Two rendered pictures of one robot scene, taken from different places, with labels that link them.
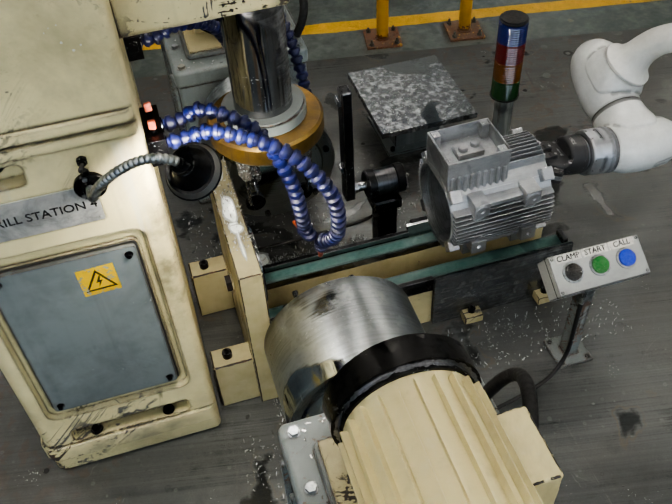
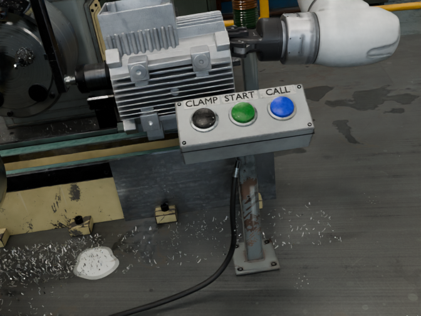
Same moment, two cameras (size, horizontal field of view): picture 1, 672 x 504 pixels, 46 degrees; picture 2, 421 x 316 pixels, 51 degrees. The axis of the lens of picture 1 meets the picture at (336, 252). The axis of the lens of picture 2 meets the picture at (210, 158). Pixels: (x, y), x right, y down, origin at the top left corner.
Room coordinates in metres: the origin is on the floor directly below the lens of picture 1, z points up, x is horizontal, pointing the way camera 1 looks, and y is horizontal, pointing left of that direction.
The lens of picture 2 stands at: (0.38, -0.51, 1.31)
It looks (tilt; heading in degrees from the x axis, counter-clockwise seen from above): 30 degrees down; 14
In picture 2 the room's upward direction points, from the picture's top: 8 degrees counter-clockwise
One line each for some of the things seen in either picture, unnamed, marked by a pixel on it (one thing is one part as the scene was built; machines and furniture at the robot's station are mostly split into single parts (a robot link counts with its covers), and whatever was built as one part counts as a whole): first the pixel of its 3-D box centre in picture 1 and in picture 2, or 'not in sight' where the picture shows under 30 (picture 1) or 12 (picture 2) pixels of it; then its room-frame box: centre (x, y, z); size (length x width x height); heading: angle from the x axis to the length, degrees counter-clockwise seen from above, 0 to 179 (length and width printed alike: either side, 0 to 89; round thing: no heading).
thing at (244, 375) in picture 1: (224, 286); not in sight; (0.98, 0.21, 0.97); 0.30 x 0.11 x 0.34; 14
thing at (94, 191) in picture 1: (143, 173); not in sight; (0.73, 0.22, 1.46); 0.18 x 0.11 x 0.13; 104
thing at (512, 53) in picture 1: (510, 49); not in sight; (1.44, -0.39, 1.14); 0.06 x 0.06 x 0.04
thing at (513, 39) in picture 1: (512, 30); not in sight; (1.44, -0.39, 1.19); 0.06 x 0.06 x 0.04
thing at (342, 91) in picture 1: (347, 145); (46, 29); (1.18, -0.03, 1.12); 0.04 x 0.03 x 0.26; 104
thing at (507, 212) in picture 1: (483, 189); (173, 73); (1.12, -0.29, 1.04); 0.20 x 0.19 x 0.19; 105
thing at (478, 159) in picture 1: (467, 156); (141, 24); (1.11, -0.25, 1.13); 0.12 x 0.11 x 0.07; 105
